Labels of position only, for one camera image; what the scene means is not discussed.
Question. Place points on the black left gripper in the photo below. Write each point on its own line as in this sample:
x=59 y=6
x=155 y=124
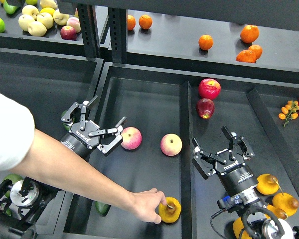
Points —
x=84 y=136

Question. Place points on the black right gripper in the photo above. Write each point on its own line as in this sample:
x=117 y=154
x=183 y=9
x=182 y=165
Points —
x=235 y=177

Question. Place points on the dark green avocado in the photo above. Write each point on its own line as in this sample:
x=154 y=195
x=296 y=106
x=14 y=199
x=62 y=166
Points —
x=102 y=208

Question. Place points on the person's forearm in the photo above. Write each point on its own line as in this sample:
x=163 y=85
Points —
x=50 y=162

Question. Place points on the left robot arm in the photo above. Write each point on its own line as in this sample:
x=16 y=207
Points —
x=22 y=202

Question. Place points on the yellow pear under arm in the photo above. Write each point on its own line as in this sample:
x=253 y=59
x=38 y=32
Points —
x=279 y=213

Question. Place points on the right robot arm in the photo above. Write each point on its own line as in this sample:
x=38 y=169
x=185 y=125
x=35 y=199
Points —
x=257 y=220

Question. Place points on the green avocado upper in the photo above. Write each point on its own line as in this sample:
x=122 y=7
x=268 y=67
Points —
x=67 y=125

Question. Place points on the yellow pear bottom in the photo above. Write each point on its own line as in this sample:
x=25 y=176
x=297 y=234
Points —
x=237 y=227

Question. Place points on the light green avocado large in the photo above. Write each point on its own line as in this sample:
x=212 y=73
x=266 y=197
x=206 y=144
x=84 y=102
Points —
x=13 y=178

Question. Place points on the pale yellow pear right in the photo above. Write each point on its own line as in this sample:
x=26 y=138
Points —
x=60 y=18

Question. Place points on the pale yellow pear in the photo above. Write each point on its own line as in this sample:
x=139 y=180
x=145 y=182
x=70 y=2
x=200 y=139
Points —
x=24 y=21
x=30 y=10
x=60 y=18
x=37 y=28
x=46 y=19

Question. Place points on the pale yellow pear front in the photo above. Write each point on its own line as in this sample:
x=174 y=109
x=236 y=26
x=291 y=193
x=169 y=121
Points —
x=37 y=28

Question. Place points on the pale yellow pear middle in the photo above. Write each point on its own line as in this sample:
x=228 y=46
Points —
x=46 y=19

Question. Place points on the pale yellow pear left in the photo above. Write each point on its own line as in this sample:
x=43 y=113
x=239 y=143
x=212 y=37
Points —
x=24 y=21

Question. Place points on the pale yellow pear top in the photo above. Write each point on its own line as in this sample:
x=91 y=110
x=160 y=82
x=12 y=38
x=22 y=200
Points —
x=30 y=10

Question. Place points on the person's bare hand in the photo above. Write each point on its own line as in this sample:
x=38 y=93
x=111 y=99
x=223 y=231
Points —
x=144 y=204

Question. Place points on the pink apple left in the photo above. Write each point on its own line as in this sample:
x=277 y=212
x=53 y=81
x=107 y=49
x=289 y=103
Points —
x=132 y=138

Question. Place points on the pink apple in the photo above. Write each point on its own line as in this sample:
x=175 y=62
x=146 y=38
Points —
x=132 y=138
x=171 y=144

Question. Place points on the dark red apple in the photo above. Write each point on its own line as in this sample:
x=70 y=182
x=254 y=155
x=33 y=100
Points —
x=205 y=108

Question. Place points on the pink apple right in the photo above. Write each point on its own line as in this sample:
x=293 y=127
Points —
x=171 y=144

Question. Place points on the bright red apple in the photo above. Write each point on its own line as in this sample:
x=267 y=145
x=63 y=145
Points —
x=209 y=88

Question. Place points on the black middle divided bin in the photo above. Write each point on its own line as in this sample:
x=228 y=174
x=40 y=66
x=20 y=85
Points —
x=159 y=102

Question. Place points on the orange cherry tomato cluster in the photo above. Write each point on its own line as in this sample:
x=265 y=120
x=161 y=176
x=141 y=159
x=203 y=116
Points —
x=289 y=112

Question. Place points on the white shirt sleeve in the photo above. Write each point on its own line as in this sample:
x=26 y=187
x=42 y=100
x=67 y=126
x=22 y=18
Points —
x=17 y=129

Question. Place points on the red apple on shelf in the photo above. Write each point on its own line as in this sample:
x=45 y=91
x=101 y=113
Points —
x=68 y=33

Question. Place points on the orange right front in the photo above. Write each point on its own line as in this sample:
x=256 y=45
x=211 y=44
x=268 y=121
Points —
x=248 y=56

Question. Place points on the pink peach on shelf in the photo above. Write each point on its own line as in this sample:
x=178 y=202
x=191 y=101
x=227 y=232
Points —
x=75 y=23

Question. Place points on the orange right small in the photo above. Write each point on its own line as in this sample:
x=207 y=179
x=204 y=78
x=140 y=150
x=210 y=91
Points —
x=257 y=49

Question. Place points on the orange on shelf middle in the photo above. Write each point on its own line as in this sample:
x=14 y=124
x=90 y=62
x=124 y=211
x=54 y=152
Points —
x=205 y=42

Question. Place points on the orange on shelf left edge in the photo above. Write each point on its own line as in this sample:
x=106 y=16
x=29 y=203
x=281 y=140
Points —
x=131 y=22

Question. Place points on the large orange top right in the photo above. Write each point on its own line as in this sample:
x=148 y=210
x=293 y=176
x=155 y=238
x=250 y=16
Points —
x=249 y=33

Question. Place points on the yellow lemon on shelf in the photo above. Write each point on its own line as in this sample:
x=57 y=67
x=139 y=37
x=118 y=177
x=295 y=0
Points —
x=47 y=10

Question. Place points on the black shelf post left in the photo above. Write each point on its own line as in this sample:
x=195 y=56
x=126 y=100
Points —
x=89 y=32

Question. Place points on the black shelf post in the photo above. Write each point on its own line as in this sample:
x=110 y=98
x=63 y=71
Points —
x=89 y=32
x=117 y=19

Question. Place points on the black shelf post right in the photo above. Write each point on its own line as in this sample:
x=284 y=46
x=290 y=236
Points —
x=117 y=19

